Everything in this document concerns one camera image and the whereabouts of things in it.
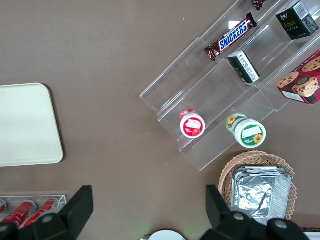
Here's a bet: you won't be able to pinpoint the cream plastic tray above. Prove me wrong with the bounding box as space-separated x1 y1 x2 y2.
0 82 64 168

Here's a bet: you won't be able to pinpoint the stacked foil trays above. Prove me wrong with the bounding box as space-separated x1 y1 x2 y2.
231 166 293 226

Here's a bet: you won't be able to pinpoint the tan wicker basket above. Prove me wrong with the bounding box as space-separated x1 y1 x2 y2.
218 150 298 221

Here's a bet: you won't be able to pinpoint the small black box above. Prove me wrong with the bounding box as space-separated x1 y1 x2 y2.
226 50 261 84
275 0 320 41

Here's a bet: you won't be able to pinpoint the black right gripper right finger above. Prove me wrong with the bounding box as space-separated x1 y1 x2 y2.
201 185 310 240

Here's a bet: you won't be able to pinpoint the red lidded cup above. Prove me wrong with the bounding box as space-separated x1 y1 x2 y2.
179 108 206 139

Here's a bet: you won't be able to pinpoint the clear acrylic bottle rack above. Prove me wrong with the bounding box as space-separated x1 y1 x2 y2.
0 193 68 226

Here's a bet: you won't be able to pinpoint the clear acrylic stepped stand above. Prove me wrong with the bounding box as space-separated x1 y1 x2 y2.
139 0 320 172

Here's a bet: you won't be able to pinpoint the green lidded cup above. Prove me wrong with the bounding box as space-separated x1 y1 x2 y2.
226 113 267 149

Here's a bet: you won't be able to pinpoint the Snickers bar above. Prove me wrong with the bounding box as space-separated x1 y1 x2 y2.
251 0 270 11
204 12 258 62

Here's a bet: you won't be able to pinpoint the red cookie box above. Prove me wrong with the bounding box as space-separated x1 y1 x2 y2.
276 49 320 106

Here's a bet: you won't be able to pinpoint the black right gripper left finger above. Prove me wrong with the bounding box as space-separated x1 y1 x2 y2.
0 185 94 240

